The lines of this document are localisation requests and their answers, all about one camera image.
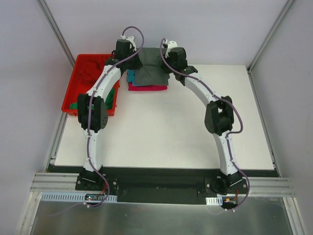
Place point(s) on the red t shirt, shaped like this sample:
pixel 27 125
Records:
pixel 91 67

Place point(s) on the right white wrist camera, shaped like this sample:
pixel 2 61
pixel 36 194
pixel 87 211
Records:
pixel 169 45

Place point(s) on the right aluminium frame post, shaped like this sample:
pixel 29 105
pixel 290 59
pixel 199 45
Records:
pixel 273 29

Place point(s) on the white cable duct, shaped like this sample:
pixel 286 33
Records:
pixel 77 197
pixel 214 201

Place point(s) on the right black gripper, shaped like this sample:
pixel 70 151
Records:
pixel 166 67

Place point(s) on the folded magenta t shirt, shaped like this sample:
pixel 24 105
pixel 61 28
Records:
pixel 149 88

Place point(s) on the left white cable duct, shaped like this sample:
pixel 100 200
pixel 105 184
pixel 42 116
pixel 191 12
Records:
pixel 77 197

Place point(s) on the grey t shirt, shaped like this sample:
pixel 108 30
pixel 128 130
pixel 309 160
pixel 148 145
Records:
pixel 151 72

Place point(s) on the green t shirt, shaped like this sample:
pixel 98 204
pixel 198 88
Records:
pixel 108 102

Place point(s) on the red plastic bin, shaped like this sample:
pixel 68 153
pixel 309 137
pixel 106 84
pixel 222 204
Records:
pixel 75 87

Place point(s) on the left aluminium frame post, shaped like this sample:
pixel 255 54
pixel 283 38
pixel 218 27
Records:
pixel 56 30

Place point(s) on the aluminium frame post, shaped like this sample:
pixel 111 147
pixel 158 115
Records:
pixel 273 29
pixel 56 30

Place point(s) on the folded teal t shirt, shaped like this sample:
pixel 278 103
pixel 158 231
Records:
pixel 130 76

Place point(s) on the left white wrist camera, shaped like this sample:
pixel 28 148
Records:
pixel 131 40

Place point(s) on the left aluminium rail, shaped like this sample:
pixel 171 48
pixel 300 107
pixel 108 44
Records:
pixel 56 141

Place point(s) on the right white cable duct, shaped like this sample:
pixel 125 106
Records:
pixel 214 201

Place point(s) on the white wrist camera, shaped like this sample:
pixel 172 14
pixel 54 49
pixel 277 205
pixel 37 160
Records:
pixel 131 40
pixel 169 45

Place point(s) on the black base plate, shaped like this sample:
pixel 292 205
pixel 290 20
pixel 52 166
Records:
pixel 161 185

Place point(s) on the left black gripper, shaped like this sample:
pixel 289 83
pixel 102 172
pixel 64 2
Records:
pixel 135 62

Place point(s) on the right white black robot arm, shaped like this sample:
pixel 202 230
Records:
pixel 221 118

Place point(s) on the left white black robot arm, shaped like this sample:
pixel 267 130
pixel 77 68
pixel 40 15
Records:
pixel 93 114

